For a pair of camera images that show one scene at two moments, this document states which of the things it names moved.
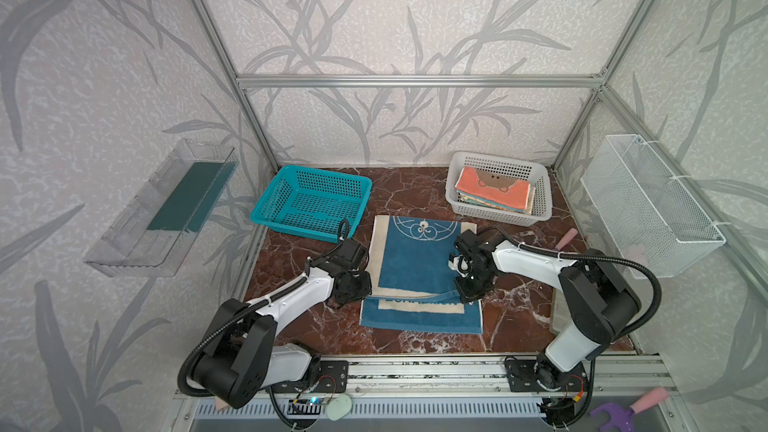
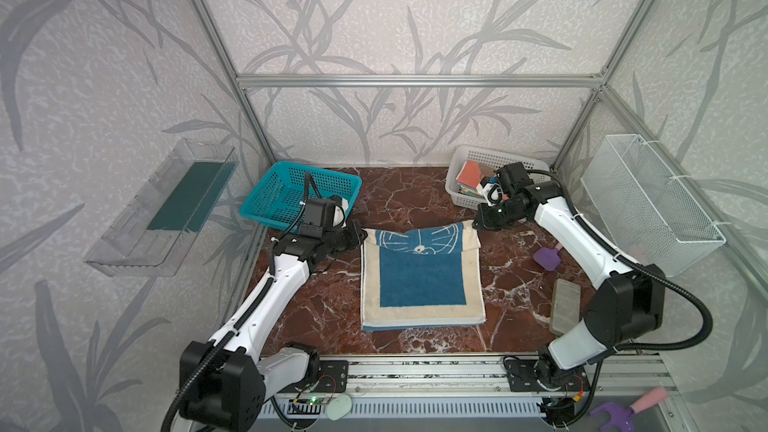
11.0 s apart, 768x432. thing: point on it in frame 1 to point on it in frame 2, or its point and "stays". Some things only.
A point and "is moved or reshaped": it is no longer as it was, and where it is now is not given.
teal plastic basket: [309, 203] is moved or reshaped
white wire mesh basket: [647, 209] stays
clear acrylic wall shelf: [159, 228] stays
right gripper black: [466, 273] to [486, 217]
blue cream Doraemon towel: [412, 285] is moved or reshaped
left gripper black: [355, 287] to [349, 236]
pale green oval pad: [338, 406] stays
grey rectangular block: [560, 311] stays
